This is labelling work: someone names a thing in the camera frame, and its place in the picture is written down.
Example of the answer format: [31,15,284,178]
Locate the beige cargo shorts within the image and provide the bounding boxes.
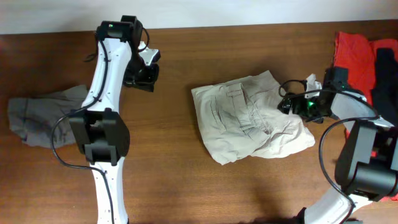
[191,71,315,165]

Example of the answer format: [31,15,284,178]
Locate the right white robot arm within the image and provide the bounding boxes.
[297,87,397,223]

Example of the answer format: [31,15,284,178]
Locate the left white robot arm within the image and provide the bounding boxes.
[68,16,160,223]

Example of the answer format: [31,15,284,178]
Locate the red garment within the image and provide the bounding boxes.
[333,32,397,107]

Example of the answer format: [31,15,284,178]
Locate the black garment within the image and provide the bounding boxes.
[371,49,397,126]

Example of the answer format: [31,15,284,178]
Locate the grey crumpled garment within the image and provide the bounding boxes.
[7,85,88,148]

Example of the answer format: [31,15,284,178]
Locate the right black cable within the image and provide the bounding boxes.
[277,79,381,224]

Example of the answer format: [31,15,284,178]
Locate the black cable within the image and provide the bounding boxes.
[277,79,381,224]
[49,27,151,224]

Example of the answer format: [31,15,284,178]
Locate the left black cable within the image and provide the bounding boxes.
[49,27,151,224]

